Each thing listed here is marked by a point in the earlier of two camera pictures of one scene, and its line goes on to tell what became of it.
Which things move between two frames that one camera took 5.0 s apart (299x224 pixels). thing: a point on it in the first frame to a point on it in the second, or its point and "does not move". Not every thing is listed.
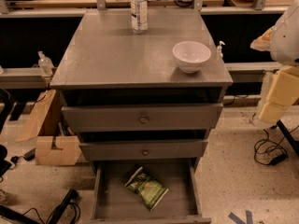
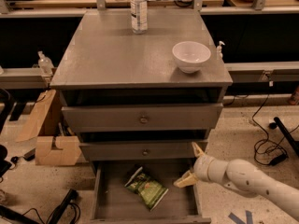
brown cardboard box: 53,145 does not move
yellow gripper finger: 263,42 to 207,168
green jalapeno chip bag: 151,191 does not move
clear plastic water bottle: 138,3 does not move
